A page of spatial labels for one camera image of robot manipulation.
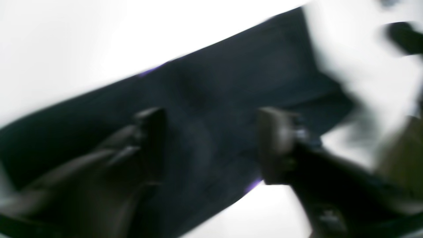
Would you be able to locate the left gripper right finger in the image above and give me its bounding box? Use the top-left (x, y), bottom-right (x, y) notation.
top-left (257, 107), bottom-right (422, 238)

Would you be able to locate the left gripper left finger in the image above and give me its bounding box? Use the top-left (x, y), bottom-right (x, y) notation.
top-left (1, 107), bottom-right (167, 238)

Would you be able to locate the black T-shirt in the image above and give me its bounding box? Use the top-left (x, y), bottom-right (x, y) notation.
top-left (1, 7), bottom-right (354, 238)

